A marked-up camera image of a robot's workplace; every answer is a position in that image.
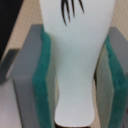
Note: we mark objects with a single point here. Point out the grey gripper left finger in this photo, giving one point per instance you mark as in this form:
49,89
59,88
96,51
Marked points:
27,83

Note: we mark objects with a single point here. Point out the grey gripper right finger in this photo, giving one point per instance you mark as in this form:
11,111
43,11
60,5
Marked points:
112,81

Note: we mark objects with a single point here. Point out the beige woven placemat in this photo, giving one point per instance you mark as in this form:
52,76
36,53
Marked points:
30,13

